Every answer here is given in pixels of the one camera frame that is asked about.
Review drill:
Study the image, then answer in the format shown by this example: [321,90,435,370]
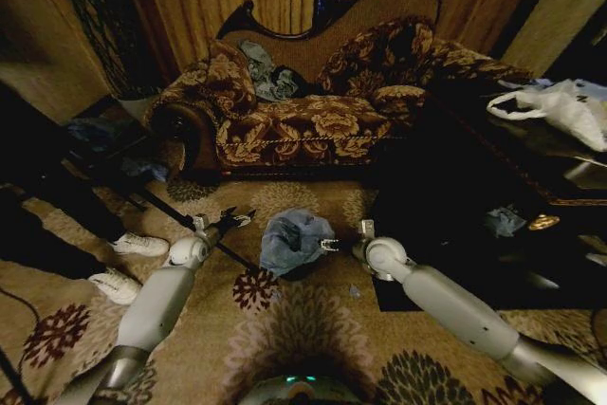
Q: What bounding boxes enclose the dark blue cloth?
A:
[65,118,113,140]

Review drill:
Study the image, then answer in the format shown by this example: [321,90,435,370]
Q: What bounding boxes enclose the blue crumpled rag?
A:
[120,156,171,183]

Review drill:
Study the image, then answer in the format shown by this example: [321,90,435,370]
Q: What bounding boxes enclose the floral square cushion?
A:
[196,38,260,115]

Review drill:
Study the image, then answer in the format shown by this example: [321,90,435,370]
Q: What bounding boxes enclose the floral chaise longue sofa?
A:
[144,0,537,181]

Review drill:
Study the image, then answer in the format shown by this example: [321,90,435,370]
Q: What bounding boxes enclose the person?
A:
[0,77,127,283]

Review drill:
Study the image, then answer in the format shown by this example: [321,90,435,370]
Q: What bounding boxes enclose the thin black pole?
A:
[135,186,262,276]

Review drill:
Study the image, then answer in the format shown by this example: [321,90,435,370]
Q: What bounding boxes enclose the blue crumpled cloth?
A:
[238,38,307,103]

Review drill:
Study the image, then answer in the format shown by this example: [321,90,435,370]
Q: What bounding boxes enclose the white sneaker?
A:
[87,267,143,306]
[107,232,171,258]

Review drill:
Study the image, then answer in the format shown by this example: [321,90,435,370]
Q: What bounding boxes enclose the white plastic bag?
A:
[487,78,607,154]

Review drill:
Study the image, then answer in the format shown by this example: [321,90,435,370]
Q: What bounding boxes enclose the blue garbage bag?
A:
[259,208,337,277]

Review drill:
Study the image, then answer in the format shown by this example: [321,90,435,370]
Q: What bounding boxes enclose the black glossy coffee table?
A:
[369,84,607,314]

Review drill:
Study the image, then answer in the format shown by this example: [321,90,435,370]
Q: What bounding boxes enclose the large floral cushion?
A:
[315,18,437,98]

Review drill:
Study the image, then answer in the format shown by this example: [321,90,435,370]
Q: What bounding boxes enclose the small dark side table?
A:
[59,96,160,188]

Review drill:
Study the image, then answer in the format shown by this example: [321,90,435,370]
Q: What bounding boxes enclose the small crumpled blue bag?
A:
[483,205,528,238]

